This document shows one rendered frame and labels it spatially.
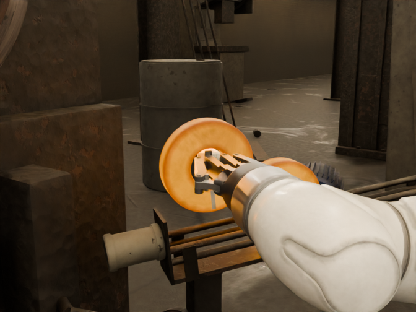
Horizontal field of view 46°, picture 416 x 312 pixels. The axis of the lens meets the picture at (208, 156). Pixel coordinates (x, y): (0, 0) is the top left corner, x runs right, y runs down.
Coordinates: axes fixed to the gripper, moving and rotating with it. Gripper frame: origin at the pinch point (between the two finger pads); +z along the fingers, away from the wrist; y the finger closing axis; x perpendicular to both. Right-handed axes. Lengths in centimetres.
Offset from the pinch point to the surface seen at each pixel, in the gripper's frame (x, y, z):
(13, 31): 19.4, -27.5, -1.5
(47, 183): -1.8, -24.8, -1.3
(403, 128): -38, 174, 153
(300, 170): -3.4, 16.2, -1.7
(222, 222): -12.9, 3.6, 2.1
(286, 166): -2.4, 13.4, -1.6
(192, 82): -18, 69, 231
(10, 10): 22.0, -27.6, -1.4
